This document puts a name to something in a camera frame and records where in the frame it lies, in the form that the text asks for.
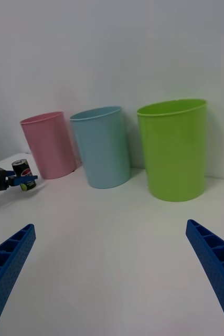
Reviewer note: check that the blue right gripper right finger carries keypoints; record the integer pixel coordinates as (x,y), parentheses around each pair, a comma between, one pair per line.
(216,260)

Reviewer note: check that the black drink can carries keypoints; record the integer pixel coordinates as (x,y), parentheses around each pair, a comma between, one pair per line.
(21,168)

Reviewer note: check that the green plastic bin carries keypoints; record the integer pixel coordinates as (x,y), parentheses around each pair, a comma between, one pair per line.
(174,157)

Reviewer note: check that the pink plastic bin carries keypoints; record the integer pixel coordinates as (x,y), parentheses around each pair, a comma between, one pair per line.
(51,147)

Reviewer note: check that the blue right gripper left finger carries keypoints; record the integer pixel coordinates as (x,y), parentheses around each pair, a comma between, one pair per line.
(10,265)

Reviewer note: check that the pale blue plastic bin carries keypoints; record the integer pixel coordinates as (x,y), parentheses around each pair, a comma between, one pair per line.
(104,152)

